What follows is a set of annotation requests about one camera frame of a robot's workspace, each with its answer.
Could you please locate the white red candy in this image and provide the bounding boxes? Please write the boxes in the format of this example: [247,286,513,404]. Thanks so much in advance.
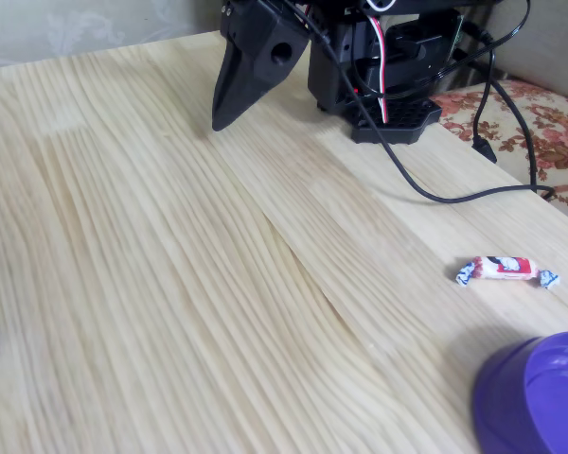
[455,255,562,290]

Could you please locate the purple plastic bowl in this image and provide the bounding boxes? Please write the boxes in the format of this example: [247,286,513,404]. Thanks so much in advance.
[471,330,568,454]

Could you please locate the grey sheer curtain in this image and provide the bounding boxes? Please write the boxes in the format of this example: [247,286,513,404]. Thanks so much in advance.
[0,0,223,71]

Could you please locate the black power plug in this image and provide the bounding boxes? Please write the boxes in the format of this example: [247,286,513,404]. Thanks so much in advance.
[462,22,497,46]

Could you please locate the floral pattern fabric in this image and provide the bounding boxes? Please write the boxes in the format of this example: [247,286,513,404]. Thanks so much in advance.
[428,78,568,212]

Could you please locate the red white servo wire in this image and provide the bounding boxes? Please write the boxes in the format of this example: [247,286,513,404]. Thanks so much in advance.
[363,0,399,125]

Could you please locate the black camera cable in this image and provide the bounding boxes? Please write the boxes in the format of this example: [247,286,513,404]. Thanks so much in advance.
[259,0,556,205]

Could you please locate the black cable with connector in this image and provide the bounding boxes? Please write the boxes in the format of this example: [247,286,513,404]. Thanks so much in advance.
[471,46,499,165]

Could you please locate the thin looped black cable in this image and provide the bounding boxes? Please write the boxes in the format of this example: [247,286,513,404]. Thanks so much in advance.
[352,0,532,99]

